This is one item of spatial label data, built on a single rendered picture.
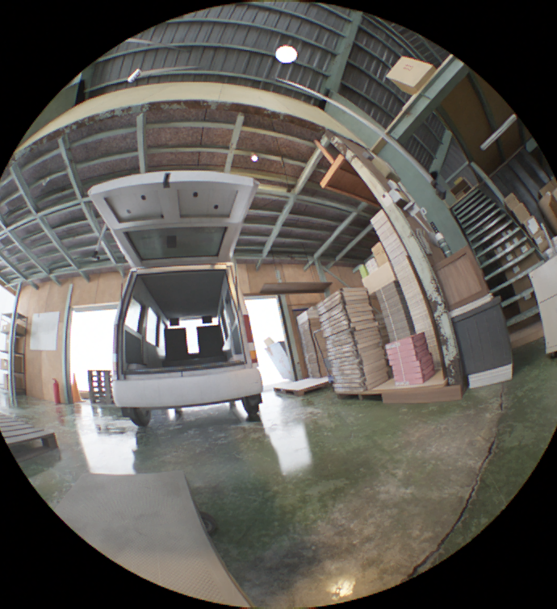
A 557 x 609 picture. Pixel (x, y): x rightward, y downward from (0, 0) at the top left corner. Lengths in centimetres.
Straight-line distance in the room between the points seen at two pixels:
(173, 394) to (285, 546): 142
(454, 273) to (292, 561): 154
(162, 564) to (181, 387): 148
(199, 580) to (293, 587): 24
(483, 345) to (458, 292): 38
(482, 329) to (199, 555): 149
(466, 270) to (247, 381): 188
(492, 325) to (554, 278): 53
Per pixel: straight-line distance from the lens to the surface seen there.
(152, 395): 178
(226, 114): 246
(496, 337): 140
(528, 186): 555
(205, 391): 170
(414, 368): 161
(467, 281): 141
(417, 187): 264
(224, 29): 567
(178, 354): 375
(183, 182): 137
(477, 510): 68
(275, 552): 65
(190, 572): 41
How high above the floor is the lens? 53
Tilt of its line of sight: 18 degrees up
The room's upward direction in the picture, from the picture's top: 12 degrees counter-clockwise
